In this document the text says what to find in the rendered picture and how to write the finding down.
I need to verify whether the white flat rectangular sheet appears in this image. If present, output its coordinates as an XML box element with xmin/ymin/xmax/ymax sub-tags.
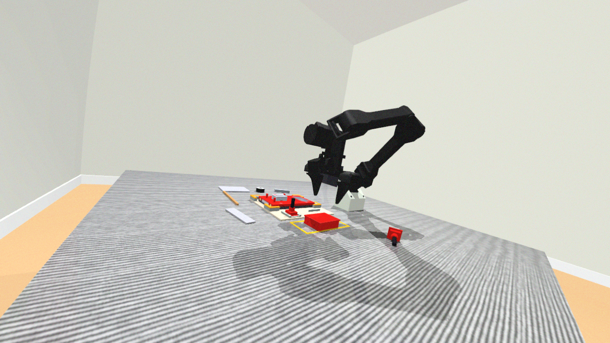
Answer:
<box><xmin>218</xmin><ymin>186</ymin><xmax>250</xmax><ymax>192</ymax></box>

